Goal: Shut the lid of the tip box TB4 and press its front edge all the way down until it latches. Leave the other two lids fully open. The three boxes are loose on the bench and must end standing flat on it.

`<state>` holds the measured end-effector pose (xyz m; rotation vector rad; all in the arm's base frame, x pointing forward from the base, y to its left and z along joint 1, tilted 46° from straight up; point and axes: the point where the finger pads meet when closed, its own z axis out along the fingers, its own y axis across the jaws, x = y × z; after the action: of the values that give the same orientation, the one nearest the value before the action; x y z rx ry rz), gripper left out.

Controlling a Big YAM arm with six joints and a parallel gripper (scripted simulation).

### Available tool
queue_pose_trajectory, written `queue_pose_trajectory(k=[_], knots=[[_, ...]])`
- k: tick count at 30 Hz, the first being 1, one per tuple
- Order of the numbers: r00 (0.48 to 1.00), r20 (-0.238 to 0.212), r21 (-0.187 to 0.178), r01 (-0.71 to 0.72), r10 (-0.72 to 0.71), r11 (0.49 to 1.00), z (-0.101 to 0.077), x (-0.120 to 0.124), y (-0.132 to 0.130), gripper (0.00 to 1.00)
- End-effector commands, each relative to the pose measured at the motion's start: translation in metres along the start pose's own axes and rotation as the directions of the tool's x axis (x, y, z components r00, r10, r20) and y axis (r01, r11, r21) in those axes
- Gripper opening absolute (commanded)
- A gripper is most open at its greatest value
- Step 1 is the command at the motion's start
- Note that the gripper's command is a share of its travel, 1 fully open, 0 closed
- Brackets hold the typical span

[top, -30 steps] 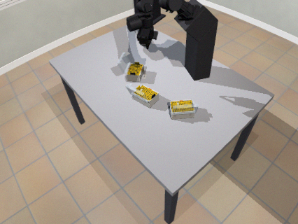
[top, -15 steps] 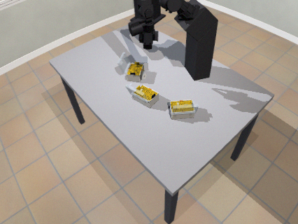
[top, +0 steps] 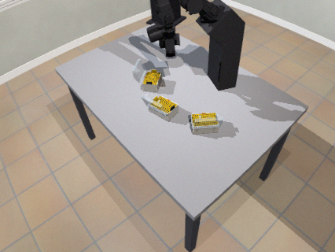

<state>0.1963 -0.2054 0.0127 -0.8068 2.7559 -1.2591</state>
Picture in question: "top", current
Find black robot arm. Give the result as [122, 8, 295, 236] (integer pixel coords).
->
[146, 0, 224, 57]

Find yellow perforated plate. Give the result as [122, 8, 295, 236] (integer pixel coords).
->
[153, 96, 177, 113]
[192, 113, 216, 120]
[143, 70, 160, 85]

